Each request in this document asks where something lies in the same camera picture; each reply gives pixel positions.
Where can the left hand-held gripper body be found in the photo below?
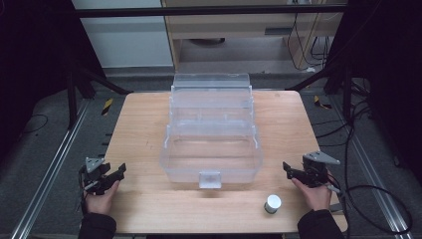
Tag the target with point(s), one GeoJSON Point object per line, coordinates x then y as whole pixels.
{"type": "Point", "coordinates": [94, 172]}

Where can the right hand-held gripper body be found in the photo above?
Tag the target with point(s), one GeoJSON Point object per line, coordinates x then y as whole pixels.
{"type": "Point", "coordinates": [317, 170]}

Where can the person's right hand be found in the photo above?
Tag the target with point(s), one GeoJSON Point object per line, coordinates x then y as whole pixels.
{"type": "Point", "coordinates": [314, 196]}

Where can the person's left hand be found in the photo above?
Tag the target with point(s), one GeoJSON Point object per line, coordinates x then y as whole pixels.
{"type": "Point", "coordinates": [99, 199]}

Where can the yellow-black tape strip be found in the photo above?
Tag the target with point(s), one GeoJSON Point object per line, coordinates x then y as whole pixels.
{"type": "Point", "coordinates": [106, 107]}
{"type": "Point", "coordinates": [321, 103]}

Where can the black metal stand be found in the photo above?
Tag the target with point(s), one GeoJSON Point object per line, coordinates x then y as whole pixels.
{"type": "Point", "coordinates": [347, 96]}
{"type": "Point", "coordinates": [72, 99]}

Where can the clear plastic storage box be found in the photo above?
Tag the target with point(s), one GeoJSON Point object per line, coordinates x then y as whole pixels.
{"type": "Point", "coordinates": [210, 132]}

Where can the dark curtain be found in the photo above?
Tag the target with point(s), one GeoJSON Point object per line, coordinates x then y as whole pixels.
{"type": "Point", "coordinates": [33, 66]}
{"type": "Point", "coordinates": [391, 83]}

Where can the white cabinet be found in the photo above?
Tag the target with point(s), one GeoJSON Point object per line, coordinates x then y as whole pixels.
{"type": "Point", "coordinates": [126, 40]}

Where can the light wooden desk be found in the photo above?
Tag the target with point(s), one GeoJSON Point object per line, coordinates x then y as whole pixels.
{"type": "Point", "coordinates": [232, 25]}

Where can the black horizontal bar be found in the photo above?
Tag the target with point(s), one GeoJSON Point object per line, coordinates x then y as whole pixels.
{"type": "Point", "coordinates": [199, 11]}

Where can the aluminium floor rail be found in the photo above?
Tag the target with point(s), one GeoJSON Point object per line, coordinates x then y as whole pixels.
{"type": "Point", "coordinates": [49, 169]}
{"type": "Point", "coordinates": [375, 176]}

